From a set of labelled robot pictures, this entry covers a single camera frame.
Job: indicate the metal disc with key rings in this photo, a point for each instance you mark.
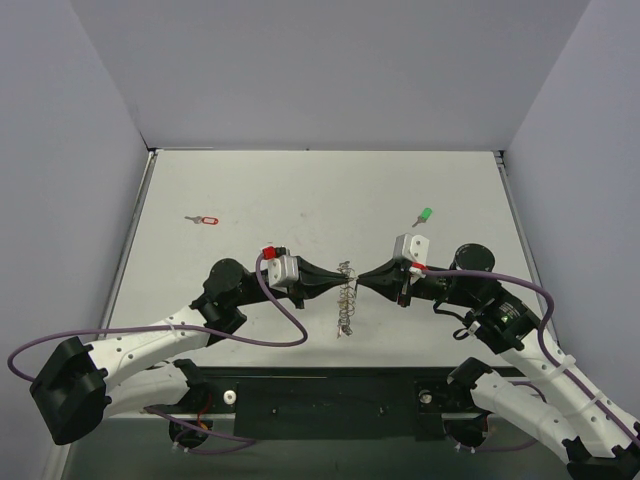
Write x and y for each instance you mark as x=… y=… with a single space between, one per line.
x=347 y=299

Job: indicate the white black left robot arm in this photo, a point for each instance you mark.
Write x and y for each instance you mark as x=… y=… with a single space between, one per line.
x=121 y=369

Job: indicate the key with green cap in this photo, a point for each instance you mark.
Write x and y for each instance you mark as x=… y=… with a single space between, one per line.
x=423 y=217

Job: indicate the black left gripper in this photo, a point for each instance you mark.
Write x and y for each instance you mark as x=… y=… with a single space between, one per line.
x=300 y=281

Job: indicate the key with red tag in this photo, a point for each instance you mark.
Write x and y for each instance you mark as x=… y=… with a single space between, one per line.
x=205 y=220

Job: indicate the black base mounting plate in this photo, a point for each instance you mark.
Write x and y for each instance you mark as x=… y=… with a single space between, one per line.
x=336 y=403

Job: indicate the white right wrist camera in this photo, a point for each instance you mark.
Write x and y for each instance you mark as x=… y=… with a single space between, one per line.
x=414 y=249

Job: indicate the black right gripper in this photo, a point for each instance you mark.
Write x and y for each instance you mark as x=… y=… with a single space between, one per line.
x=401 y=282

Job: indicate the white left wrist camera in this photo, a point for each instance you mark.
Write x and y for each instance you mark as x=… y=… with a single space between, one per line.
x=282 y=267

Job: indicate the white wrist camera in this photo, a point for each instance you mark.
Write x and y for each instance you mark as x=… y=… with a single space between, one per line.
x=414 y=249
x=282 y=267

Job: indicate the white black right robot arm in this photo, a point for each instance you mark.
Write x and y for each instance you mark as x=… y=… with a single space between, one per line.
x=586 y=430

